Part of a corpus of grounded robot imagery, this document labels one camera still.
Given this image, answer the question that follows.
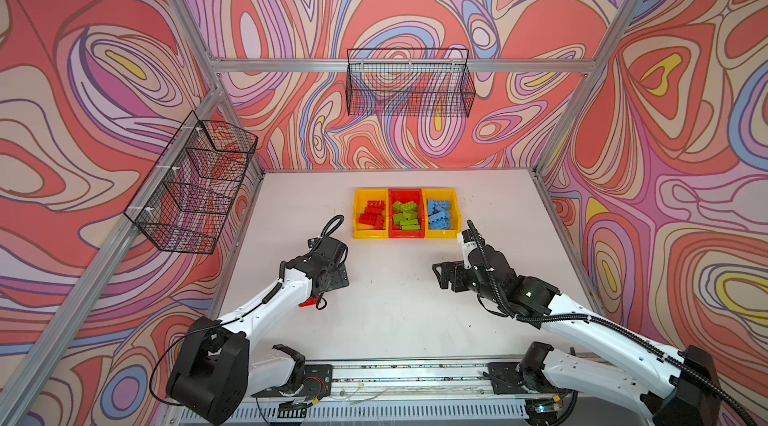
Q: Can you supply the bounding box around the red lego brick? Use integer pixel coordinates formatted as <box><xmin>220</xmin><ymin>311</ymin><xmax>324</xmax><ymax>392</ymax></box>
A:
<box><xmin>364</xmin><ymin>207</ymin><xmax>385</xmax><ymax>216</ymax></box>
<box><xmin>373</xmin><ymin>215</ymin><xmax>387</xmax><ymax>231</ymax></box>
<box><xmin>299</xmin><ymin>298</ymin><xmax>318</xmax><ymax>308</ymax></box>
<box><xmin>358</xmin><ymin>213</ymin><xmax>382</xmax><ymax>228</ymax></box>
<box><xmin>366</xmin><ymin>201</ymin><xmax>386</xmax><ymax>211</ymax></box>

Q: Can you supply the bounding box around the blue lego brick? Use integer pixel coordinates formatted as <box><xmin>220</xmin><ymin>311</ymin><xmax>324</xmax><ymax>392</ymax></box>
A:
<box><xmin>429</xmin><ymin>211</ymin><xmax>452</xmax><ymax>224</ymax></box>
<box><xmin>427</xmin><ymin>199</ymin><xmax>451</xmax><ymax>215</ymax></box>
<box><xmin>429</xmin><ymin>219</ymin><xmax>452</xmax><ymax>231</ymax></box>

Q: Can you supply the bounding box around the small green lego front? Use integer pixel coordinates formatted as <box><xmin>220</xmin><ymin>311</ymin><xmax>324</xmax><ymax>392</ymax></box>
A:
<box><xmin>400</xmin><ymin>221</ymin><xmax>421</xmax><ymax>231</ymax></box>

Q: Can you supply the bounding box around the green lego brick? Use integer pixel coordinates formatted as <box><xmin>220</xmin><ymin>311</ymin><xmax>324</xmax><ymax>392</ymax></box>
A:
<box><xmin>392</xmin><ymin>212</ymin><xmax>418</xmax><ymax>224</ymax></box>
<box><xmin>392</xmin><ymin>201</ymin><xmax>419</xmax><ymax>213</ymax></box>

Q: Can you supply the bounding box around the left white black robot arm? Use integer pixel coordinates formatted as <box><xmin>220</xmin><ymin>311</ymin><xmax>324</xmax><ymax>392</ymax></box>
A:
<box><xmin>165</xmin><ymin>215</ymin><xmax>349</xmax><ymax>425</ymax></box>

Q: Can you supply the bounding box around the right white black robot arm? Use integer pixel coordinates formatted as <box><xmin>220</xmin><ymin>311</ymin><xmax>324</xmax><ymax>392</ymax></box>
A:
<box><xmin>432</xmin><ymin>225</ymin><xmax>755</xmax><ymax>425</ymax></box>

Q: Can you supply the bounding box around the left yellow plastic bin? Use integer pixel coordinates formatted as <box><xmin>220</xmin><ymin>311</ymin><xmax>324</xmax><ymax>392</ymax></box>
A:
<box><xmin>353</xmin><ymin>189</ymin><xmax>390</xmax><ymax>240</ymax></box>

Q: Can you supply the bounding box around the yellow plastic bin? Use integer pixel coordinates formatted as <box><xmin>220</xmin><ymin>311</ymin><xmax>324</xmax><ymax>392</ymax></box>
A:
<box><xmin>422</xmin><ymin>189</ymin><xmax>462</xmax><ymax>239</ymax></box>
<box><xmin>353</xmin><ymin>189</ymin><xmax>390</xmax><ymax>240</ymax></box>

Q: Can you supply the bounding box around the right yellow plastic bin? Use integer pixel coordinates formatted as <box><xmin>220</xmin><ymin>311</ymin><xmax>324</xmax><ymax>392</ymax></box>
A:
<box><xmin>422</xmin><ymin>189</ymin><xmax>462</xmax><ymax>239</ymax></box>

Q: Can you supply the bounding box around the red plastic bin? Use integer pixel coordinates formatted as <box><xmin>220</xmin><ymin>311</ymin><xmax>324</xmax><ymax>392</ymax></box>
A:
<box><xmin>388</xmin><ymin>189</ymin><xmax>425</xmax><ymax>239</ymax></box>

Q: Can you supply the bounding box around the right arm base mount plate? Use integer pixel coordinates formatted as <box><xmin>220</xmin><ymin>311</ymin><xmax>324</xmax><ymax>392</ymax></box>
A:
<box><xmin>482</xmin><ymin>362</ymin><xmax>572</xmax><ymax>396</ymax></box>

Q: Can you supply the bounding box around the aluminium front rail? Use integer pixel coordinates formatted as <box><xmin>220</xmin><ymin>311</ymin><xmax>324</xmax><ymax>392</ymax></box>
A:
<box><xmin>161</xmin><ymin>356</ymin><xmax>661</xmax><ymax>409</ymax></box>

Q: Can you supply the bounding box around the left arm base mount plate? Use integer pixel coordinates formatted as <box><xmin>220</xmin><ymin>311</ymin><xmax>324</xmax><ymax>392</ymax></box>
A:
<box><xmin>253</xmin><ymin>363</ymin><xmax>333</xmax><ymax>399</ymax></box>

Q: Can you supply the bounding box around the black wire basket left wall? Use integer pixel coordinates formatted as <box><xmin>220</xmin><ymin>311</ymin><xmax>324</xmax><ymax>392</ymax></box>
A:
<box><xmin>124</xmin><ymin>112</ymin><xmax>258</xmax><ymax>255</ymax></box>

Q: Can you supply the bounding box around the black wire basket wall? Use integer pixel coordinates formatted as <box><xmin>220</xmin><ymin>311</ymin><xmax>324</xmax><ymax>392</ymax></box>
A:
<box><xmin>345</xmin><ymin>46</ymin><xmax>476</xmax><ymax>118</ymax></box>
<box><xmin>124</xmin><ymin>112</ymin><xmax>258</xmax><ymax>255</ymax></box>

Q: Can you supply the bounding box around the black wire basket back wall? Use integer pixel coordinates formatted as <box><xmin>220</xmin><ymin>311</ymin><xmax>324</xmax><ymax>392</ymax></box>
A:
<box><xmin>345</xmin><ymin>46</ymin><xmax>476</xmax><ymax>118</ymax></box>

